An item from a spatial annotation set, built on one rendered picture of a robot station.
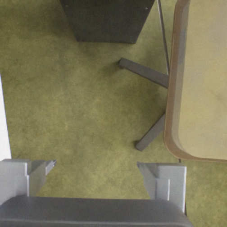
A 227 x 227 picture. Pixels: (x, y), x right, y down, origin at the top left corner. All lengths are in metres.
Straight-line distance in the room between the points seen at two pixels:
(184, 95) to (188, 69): 0.05
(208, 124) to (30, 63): 0.83
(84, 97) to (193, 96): 0.67
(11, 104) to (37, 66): 0.19
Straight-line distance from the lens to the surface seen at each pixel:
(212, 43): 0.63
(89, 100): 1.19
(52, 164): 0.17
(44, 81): 1.22
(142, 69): 1.14
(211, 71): 0.61
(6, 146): 0.33
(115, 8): 0.83
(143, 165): 0.16
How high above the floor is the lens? 1.19
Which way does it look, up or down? 88 degrees down
